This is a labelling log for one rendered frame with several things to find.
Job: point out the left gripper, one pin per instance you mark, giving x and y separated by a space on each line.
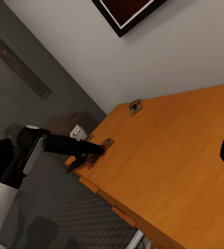
73 147

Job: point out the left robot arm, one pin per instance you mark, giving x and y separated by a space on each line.
30 141

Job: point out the picture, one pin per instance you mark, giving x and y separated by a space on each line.
123 15

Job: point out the cabinet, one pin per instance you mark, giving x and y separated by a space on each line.
164 174

